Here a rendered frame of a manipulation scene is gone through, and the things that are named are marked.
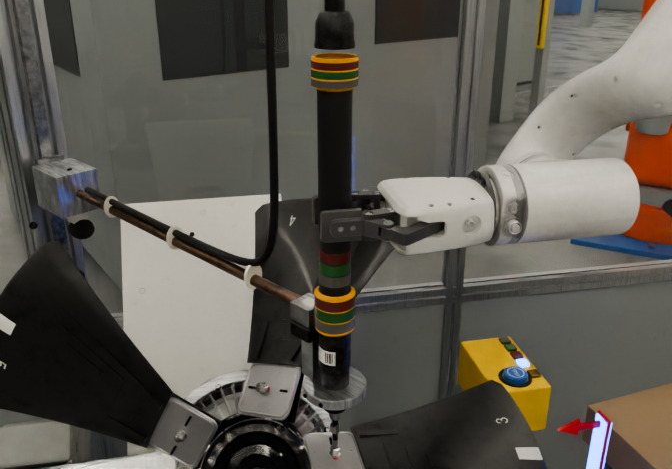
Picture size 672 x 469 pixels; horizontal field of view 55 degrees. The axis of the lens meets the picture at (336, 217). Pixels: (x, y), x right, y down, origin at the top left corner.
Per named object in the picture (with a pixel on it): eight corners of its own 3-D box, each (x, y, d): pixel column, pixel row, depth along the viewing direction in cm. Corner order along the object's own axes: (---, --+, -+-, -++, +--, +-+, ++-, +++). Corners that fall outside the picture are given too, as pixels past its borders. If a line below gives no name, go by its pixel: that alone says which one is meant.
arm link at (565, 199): (490, 154, 72) (530, 175, 63) (598, 147, 74) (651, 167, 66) (485, 226, 75) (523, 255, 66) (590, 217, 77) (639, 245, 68)
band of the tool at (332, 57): (301, 88, 60) (301, 56, 59) (334, 82, 63) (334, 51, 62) (335, 94, 57) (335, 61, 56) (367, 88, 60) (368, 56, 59)
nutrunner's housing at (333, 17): (310, 409, 73) (303, -23, 56) (334, 393, 76) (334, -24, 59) (335, 425, 71) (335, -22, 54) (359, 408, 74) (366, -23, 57)
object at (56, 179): (35, 207, 112) (27, 160, 109) (74, 197, 117) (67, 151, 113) (63, 223, 105) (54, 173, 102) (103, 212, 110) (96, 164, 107)
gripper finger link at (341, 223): (395, 248, 62) (325, 254, 61) (385, 235, 65) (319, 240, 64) (396, 216, 61) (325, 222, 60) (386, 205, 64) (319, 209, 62)
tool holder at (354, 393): (278, 384, 74) (275, 308, 70) (322, 358, 78) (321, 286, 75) (335, 420, 68) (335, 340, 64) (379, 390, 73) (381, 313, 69)
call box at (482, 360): (455, 387, 124) (459, 340, 120) (504, 381, 126) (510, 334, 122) (490, 444, 110) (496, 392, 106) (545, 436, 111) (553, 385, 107)
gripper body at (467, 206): (506, 258, 65) (398, 268, 63) (467, 220, 74) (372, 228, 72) (514, 187, 62) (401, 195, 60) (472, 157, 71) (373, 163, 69)
